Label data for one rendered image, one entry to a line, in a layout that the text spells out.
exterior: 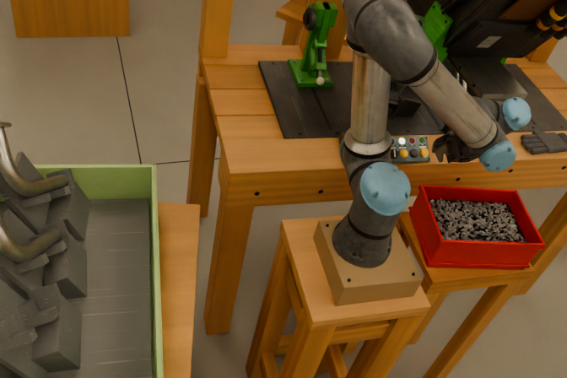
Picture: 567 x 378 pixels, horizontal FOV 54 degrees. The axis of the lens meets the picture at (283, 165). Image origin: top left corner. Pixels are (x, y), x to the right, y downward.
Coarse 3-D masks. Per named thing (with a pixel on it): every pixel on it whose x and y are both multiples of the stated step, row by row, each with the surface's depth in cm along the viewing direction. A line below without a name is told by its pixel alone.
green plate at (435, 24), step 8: (432, 8) 174; (432, 16) 174; (440, 16) 170; (448, 16) 167; (424, 24) 176; (432, 24) 173; (440, 24) 170; (448, 24) 167; (424, 32) 176; (432, 32) 173; (440, 32) 169; (432, 40) 172; (440, 40) 172; (440, 48) 174; (440, 56) 177
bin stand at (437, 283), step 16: (400, 224) 170; (416, 240) 164; (416, 256) 162; (432, 272) 156; (448, 272) 157; (464, 272) 158; (480, 272) 159; (496, 272) 160; (512, 272) 162; (528, 272) 163; (432, 288) 156; (448, 288) 158; (464, 288) 160; (496, 288) 172; (512, 288) 169; (432, 304) 164; (480, 304) 180; (496, 304) 174; (464, 320) 189; (480, 320) 181; (416, 336) 226; (464, 336) 189; (352, 352) 222; (400, 352) 183; (448, 352) 199; (464, 352) 196; (432, 368) 210; (448, 368) 204
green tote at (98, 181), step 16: (80, 176) 143; (96, 176) 144; (112, 176) 145; (128, 176) 146; (144, 176) 147; (96, 192) 148; (112, 192) 149; (128, 192) 150; (144, 192) 151; (160, 304) 117; (160, 320) 114; (160, 336) 112; (160, 352) 109; (160, 368) 107
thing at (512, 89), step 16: (464, 64) 177; (480, 64) 179; (496, 64) 181; (464, 80) 175; (480, 80) 171; (496, 80) 173; (512, 80) 175; (480, 96) 168; (496, 96) 168; (512, 96) 170
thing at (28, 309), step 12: (24, 312) 110; (36, 312) 113; (48, 312) 111; (0, 324) 100; (36, 324) 111; (0, 336) 101; (12, 336) 102; (24, 336) 101; (36, 336) 103; (12, 348) 101
